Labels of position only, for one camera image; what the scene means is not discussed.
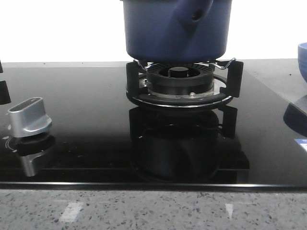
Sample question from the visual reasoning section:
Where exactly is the light blue ribbed bowl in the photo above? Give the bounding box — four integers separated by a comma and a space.
297, 42, 307, 82

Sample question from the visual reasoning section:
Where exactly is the dark blue cooking pot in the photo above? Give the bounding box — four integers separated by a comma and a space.
123, 0, 232, 63

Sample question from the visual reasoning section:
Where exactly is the black gas burner head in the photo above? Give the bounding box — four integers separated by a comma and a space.
146, 63, 214, 99

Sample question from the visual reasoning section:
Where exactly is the black glass cooktop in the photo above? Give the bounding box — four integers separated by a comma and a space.
0, 60, 307, 191

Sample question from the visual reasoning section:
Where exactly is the black pan support grate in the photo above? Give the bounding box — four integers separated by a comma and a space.
126, 58, 244, 108

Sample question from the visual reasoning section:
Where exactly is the silver stove control knob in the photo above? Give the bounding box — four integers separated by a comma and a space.
8, 97, 52, 138

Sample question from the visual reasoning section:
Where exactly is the blue label sticker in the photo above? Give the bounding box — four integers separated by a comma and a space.
295, 138, 307, 152

